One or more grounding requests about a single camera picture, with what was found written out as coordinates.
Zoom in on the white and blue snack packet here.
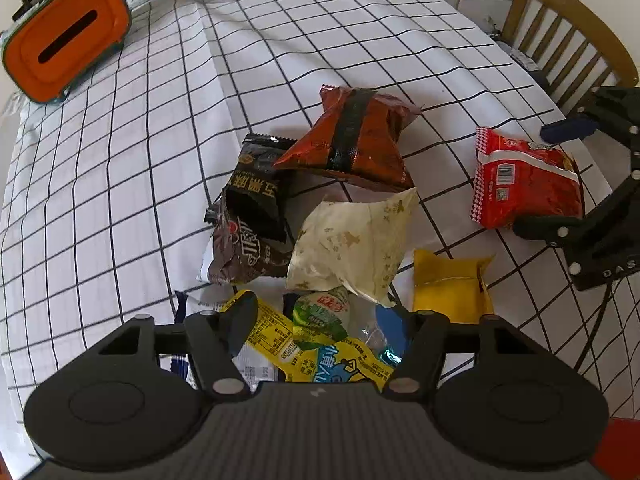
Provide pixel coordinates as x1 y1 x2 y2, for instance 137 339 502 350
159 290 281 393

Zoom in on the red snack packet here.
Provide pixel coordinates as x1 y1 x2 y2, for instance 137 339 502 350
470 126 586 231

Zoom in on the orange tissue box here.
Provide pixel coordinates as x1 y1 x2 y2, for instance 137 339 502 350
0 0 133 106

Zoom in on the red-brown black-striped snack packet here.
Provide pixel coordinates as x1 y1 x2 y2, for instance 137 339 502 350
272 85 423 192

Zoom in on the cream snack packet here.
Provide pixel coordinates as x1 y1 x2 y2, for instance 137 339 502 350
285 187 418 306

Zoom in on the wooden slat-back chair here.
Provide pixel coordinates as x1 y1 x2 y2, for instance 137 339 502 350
500 0 640 111

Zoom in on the plain yellow snack packet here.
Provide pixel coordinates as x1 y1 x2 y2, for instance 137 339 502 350
412 249 496 325

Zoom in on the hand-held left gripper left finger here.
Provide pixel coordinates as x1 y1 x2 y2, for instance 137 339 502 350
97 294 258 403

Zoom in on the black snack packet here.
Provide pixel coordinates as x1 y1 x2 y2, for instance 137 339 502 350
222 132 296 243

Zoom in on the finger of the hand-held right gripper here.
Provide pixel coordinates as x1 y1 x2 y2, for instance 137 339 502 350
540 86 640 161
512 167 640 250

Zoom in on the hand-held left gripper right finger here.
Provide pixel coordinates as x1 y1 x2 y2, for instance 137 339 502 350
375 305 533 403

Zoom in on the brown snack packet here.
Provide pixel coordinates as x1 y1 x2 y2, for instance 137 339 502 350
197 195 293 286

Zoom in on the white checked tablecloth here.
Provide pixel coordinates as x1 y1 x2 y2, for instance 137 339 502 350
0 0 618 466

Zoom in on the yellow and blue snack packet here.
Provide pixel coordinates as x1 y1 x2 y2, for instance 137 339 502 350
220 290 401 393

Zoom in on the green and white snack packet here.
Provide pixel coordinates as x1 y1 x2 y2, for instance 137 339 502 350
291 285 353 351

